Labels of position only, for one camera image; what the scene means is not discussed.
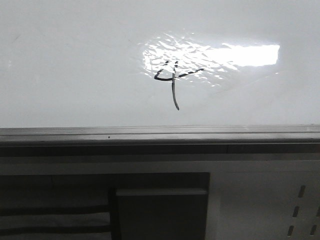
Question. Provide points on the white perforated metal cabinet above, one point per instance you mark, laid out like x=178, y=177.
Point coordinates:
x=250, y=196

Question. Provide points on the dark slatted shelf rack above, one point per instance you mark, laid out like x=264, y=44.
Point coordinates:
x=76, y=207

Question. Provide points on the white glossy whiteboard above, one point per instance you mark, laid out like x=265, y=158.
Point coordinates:
x=116, y=63

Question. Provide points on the dark grey box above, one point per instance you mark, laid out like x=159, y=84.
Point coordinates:
x=162, y=214

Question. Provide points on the grey aluminium marker tray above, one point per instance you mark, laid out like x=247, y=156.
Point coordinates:
x=158, y=140

